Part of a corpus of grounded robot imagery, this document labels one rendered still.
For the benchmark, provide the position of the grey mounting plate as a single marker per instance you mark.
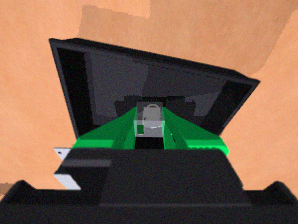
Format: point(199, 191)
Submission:
point(62, 152)

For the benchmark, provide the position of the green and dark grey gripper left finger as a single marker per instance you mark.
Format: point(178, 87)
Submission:
point(111, 134)

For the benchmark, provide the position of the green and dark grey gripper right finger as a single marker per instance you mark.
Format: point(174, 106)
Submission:
point(188, 135)

